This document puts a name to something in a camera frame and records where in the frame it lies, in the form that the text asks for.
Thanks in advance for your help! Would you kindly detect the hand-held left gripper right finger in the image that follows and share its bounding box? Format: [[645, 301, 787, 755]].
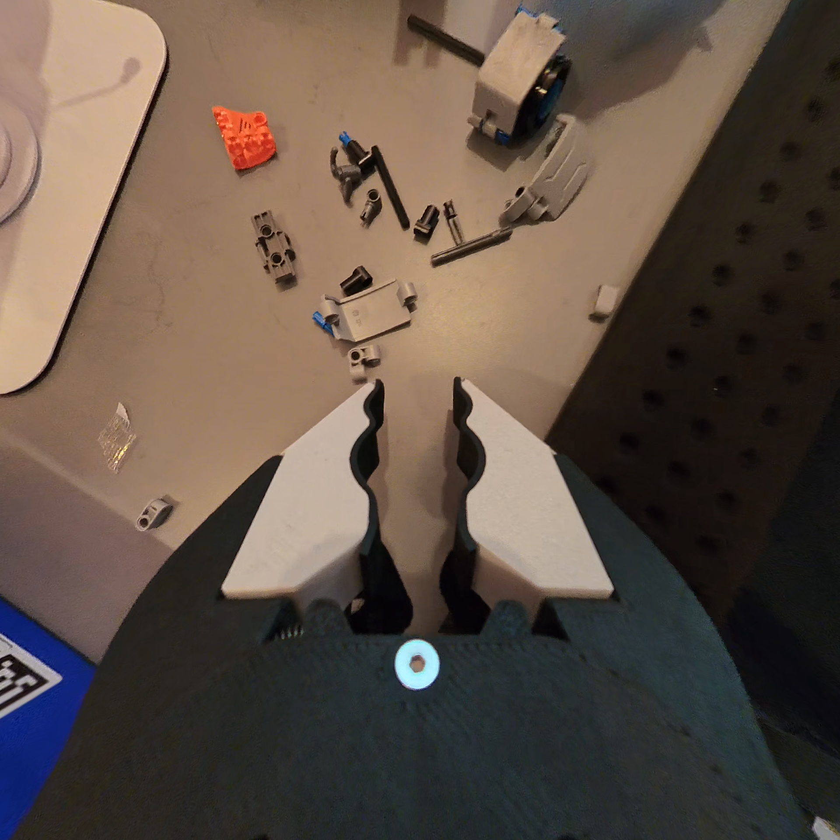
[[438, 376, 616, 636]]

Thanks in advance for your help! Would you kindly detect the clear plastic scrap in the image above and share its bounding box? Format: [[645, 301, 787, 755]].
[[97, 402, 137, 473]]

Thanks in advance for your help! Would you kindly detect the blue plastic bin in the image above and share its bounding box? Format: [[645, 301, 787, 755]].
[[0, 597, 98, 840]]

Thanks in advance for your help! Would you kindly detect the long black axle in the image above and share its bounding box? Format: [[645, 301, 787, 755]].
[[371, 146, 411, 231], [407, 14, 487, 67]]

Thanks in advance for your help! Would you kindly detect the orange wedge brick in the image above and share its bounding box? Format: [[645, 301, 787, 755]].
[[211, 105, 278, 172]]

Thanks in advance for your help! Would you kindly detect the grey grooved curved panel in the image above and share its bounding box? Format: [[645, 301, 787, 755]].
[[499, 113, 593, 227]]

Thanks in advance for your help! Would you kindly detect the dark grey axle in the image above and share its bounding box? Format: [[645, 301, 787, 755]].
[[430, 226, 514, 266]]

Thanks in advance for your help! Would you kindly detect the grey H-shaped connector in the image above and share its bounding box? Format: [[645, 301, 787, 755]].
[[251, 210, 298, 284]]

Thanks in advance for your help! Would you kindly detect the small grey liftarm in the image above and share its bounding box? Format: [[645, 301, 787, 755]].
[[134, 497, 175, 532]]

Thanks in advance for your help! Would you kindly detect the white book stand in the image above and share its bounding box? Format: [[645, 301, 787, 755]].
[[0, 0, 168, 396]]

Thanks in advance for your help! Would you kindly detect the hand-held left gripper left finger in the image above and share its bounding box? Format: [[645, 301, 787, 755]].
[[220, 379, 413, 636]]

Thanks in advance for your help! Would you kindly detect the flat grey panel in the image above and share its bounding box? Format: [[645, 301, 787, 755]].
[[312, 279, 419, 343]]

